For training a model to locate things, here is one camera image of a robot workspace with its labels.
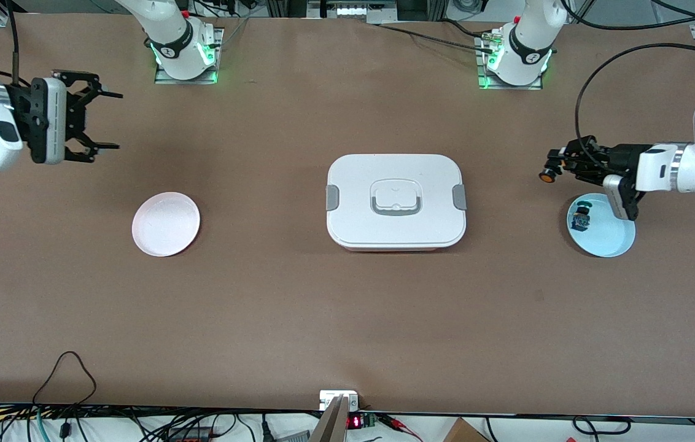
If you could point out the green push-button switch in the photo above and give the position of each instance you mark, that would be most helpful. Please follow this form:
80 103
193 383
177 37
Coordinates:
581 220

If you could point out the white lunch box grey clips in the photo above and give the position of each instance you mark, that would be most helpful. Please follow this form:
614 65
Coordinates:
396 230

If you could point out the orange push-button switch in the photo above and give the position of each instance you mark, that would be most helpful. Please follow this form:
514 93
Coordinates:
547 177

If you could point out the small white switch box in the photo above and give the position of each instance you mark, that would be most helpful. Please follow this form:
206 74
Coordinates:
329 398

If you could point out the metal control unit with lights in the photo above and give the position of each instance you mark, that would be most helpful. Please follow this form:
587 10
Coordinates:
353 11

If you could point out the brown cardboard piece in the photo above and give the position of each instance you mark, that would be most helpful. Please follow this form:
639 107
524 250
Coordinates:
464 433

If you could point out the red and black clip leads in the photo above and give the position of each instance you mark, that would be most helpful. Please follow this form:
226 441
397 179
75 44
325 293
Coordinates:
393 422

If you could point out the black hub with red ports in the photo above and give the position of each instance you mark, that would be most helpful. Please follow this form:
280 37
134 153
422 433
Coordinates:
191 436

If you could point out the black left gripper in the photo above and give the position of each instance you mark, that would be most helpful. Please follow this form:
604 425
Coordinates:
622 159

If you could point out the pink round plate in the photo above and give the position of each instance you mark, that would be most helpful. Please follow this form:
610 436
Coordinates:
166 230

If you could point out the grey camera mounting pole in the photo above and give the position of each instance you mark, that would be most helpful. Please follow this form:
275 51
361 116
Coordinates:
332 426

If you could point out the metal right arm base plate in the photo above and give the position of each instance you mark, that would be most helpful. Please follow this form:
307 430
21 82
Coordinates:
217 43

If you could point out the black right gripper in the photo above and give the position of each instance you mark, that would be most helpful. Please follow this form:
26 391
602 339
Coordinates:
19 104

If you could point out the red digit display module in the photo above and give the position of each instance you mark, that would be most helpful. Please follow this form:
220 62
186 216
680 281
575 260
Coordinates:
355 422

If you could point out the light blue round plate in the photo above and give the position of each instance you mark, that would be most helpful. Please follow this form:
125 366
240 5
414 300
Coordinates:
605 239

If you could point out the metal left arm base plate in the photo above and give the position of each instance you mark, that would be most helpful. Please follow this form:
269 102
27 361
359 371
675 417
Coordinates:
510 87

